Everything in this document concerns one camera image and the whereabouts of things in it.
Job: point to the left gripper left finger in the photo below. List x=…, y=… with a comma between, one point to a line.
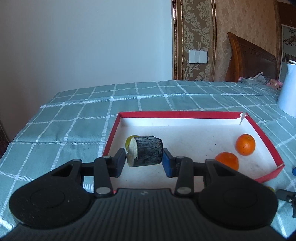
x=106, y=167

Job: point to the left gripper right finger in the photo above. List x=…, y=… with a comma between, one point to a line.
x=179, y=167

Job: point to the green tomato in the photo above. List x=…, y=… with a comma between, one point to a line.
x=127, y=142

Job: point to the dark sugarcane piece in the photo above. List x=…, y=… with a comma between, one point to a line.
x=144, y=151

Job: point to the orange mandarin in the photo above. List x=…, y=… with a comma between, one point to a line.
x=228, y=159
x=245, y=144

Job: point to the red cardboard tray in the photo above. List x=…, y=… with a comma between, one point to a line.
x=200, y=135

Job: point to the green checked bed sheet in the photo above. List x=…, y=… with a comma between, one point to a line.
x=76, y=124

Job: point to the white kettle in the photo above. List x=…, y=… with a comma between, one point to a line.
x=287, y=97

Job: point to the pink clothes pile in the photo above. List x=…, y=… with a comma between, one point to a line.
x=260, y=79

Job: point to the white wall switch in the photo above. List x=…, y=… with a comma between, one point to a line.
x=198, y=57

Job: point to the framed wall picture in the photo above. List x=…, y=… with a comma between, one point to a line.
x=288, y=44

